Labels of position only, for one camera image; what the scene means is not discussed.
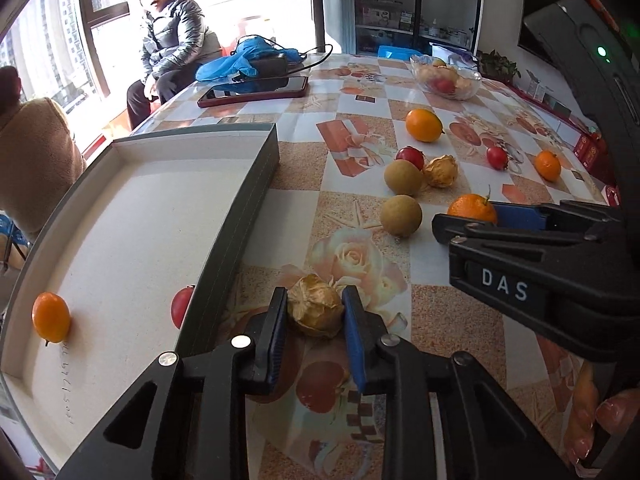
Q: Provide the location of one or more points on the dark wall television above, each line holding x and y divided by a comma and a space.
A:
530, 32

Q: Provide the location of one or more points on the small red fruit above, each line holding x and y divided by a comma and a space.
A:
180, 307
411, 155
497, 158

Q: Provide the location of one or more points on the glass bowl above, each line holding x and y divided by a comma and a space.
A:
467, 87

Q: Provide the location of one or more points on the red case phone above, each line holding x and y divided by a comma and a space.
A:
252, 91

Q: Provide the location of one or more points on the person's right hand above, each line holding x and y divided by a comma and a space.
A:
582, 410

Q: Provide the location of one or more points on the smooth orange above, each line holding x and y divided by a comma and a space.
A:
50, 317
424, 125
547, 166

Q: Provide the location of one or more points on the blue cloth bag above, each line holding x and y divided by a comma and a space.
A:
225, 67

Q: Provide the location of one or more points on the glass door cabinet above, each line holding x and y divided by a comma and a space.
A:
415, 5

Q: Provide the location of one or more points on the small red apple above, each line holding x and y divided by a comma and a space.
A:
443, 85

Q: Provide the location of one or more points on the brown longan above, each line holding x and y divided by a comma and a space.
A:
402, 178
400, 216

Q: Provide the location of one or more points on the green potted plant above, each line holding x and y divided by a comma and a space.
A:
497, 66

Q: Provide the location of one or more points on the grey white shallow tray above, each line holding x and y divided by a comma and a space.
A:
140, 240

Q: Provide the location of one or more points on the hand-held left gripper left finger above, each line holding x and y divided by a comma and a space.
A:
276, 345

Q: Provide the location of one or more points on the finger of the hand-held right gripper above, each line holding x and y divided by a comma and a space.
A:
465, 232
520, 216

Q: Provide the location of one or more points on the floral printed tablecloth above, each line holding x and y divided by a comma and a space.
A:
300, 170

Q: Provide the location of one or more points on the white plastic bag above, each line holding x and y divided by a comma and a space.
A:
457, 57

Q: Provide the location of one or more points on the stemmed mandarin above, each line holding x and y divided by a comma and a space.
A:
470, 209

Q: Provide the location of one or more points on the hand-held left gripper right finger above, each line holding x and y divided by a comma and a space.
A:
354, 345

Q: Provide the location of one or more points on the red gift boxes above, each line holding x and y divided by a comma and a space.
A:
590, 152

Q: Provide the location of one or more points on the blue plastic bag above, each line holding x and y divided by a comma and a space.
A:
395, 52

